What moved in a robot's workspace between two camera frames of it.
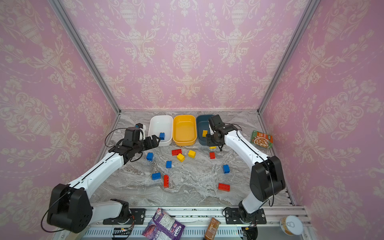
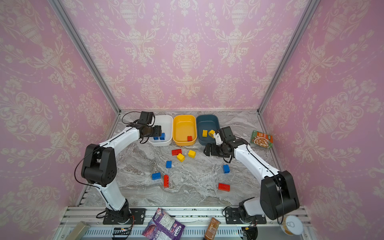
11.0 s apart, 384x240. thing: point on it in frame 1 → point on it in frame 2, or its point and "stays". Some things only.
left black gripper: [150, 145] → [158, 130]
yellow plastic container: [184, 130] stays
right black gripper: [214, 141] → [212, 150]
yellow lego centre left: [181, 157] stays
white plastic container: [161, 126] stays
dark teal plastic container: [202, 124] stays
